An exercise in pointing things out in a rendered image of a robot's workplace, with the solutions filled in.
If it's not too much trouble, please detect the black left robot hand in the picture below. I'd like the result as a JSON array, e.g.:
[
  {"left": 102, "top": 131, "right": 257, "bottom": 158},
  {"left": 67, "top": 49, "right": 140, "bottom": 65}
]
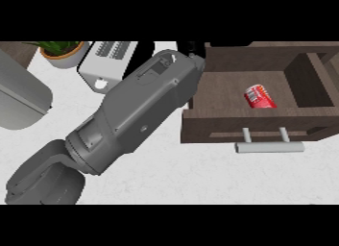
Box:
[{"left": 184, "top": 40, "right": 208, "bottom": 60}]

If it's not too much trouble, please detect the brown wooden drawer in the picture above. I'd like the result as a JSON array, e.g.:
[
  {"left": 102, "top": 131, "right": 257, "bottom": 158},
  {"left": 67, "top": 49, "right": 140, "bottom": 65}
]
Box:
[
  {"left": 179, "top": 106, "right": 339, "bottom": 145},
  {"left": 182, "top": 69, "right": 301, "bottom": 111}
]

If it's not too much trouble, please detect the red can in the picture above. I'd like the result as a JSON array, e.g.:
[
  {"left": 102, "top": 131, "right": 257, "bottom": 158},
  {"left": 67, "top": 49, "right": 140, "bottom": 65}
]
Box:
[{"left": 243, "top": 84, "right": 279, "bottom": 110}]

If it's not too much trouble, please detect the brown wooden drawer front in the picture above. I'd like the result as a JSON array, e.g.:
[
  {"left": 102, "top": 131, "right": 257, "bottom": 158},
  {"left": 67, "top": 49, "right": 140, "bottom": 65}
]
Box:
[{"left": 179, "top": 106, "right": 339, "bottom": 145}]

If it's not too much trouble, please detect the white toaster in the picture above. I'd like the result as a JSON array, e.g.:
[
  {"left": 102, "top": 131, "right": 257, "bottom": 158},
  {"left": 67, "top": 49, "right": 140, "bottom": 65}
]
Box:
[{"left": 77, "top": 40, "right": 140, "bottom": 94}]

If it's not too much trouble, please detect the green plant in white pot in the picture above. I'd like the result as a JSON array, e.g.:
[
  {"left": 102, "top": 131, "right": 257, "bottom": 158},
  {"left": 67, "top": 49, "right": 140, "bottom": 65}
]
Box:
[{"left": 21, "top": 40, "right": 92, "bottom": 70}]

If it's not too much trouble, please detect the brown wooden cabinet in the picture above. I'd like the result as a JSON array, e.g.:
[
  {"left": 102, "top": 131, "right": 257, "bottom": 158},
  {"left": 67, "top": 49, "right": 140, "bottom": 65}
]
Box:
[{"left": 204, "top": 40, "right": 339, "bottom": 109}]

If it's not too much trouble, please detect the pale grey rounded appliance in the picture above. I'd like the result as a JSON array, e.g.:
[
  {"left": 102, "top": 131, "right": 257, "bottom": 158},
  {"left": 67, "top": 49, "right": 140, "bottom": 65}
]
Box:
[{"left": 0, "top": 41, "right": 55, "bottom": 132}]

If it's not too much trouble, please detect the pale grey drawer handle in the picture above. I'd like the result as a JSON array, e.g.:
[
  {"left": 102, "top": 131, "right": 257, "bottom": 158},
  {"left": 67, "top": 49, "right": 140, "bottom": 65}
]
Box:
[{"left": 235, "top": 126, "right": 307, "bottom": 155}]

